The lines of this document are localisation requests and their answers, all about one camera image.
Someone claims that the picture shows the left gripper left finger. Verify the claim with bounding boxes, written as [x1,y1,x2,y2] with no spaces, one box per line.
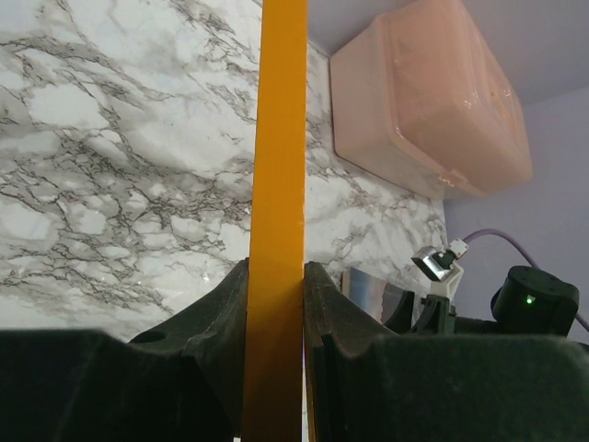
[1,261,248,441]

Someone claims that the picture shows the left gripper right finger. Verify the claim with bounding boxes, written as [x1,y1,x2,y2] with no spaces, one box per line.
[304,262,588,441]

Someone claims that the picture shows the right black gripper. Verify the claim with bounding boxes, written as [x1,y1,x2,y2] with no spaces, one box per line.
[385,266,579,336]

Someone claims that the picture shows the orange wooden picture frame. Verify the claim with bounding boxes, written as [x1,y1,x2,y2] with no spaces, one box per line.
[242,1,308,441]

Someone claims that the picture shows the sunset landscape photo print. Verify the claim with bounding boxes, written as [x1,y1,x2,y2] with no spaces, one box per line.
[341,267,404,323]

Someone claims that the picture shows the pink translucent plastic box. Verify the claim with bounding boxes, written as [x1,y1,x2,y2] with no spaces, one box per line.
[329,1,533,200]

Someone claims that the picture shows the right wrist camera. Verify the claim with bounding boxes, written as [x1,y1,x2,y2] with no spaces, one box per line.
[411,239,468,299]

